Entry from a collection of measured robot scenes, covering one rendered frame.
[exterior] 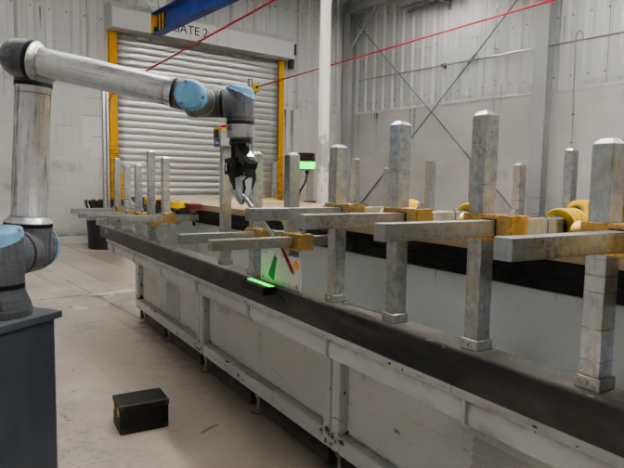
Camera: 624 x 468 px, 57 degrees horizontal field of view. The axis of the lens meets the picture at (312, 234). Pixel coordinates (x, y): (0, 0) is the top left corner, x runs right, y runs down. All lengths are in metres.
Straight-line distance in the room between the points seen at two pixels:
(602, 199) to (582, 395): 0.31
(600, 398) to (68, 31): 9.31
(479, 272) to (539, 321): 0.25
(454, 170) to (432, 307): 8.79
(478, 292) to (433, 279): 0.42
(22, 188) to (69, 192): 7.44
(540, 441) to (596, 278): 0.33
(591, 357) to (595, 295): 0.10
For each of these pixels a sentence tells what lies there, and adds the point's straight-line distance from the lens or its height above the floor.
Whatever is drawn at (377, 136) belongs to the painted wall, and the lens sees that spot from 11.63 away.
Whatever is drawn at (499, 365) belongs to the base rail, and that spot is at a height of 0.70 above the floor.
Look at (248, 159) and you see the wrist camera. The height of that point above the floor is 1.09.
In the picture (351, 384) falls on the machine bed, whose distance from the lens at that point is 1.99.
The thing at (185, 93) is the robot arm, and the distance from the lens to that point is 1.76.
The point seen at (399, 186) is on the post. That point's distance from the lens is 1.32.
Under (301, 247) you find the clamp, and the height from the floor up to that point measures 0.83.
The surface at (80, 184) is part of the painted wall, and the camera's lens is 9.55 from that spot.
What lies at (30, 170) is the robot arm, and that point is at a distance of 2.07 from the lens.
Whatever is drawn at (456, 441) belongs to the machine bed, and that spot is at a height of 0.35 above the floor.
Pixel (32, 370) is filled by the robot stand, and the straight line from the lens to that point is 1.99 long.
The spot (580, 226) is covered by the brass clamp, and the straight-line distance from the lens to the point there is 1.01.
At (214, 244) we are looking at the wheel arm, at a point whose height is 0.85.
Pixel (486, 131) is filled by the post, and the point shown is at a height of 1.13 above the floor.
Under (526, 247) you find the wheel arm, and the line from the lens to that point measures 0.77.
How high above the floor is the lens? 1.03
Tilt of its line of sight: 5 degrees down
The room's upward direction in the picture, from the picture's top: 1 degrees clockwise
